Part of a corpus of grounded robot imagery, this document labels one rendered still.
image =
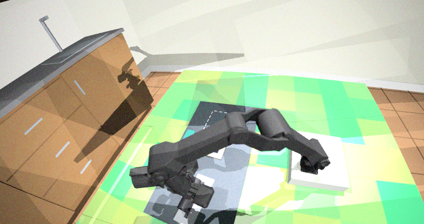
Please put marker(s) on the white tile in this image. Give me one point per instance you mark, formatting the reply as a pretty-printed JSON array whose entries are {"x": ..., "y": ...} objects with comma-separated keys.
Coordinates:
[{"x": 217, "y": 154}]

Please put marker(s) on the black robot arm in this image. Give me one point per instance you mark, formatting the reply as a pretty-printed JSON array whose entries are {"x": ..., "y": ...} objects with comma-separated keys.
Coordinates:
[{"x": 170, "y": 161}]

